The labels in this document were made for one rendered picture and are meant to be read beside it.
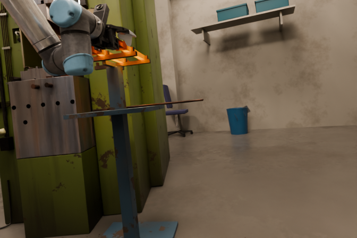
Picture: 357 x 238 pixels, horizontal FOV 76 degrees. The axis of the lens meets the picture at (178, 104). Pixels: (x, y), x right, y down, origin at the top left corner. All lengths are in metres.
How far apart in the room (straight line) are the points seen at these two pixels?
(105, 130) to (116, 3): 0.83
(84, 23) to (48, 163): 1.02
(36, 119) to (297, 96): 4.19
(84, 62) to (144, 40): 1.39
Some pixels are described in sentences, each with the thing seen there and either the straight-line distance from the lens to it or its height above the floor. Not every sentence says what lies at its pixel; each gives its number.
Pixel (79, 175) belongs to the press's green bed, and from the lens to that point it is 1.48.
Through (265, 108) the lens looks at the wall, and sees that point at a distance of 4.74.
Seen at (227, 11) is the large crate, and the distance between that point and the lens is 4.47.
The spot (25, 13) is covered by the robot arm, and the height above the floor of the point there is 0.99.
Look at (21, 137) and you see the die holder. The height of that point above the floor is 0.59.
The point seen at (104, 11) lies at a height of 1.04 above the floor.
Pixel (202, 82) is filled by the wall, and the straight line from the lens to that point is 4.93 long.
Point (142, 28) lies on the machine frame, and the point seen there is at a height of 1.35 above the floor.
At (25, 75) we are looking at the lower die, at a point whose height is 0.95.
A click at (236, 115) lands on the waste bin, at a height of 0.35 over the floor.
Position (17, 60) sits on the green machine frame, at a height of 1.08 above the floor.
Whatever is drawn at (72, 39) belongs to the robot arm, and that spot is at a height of 0.90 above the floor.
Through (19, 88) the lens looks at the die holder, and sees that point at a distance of 1.60.
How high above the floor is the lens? 0.71
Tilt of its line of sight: 1 degrees down
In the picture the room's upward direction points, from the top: 6 degrees counter-clockwise
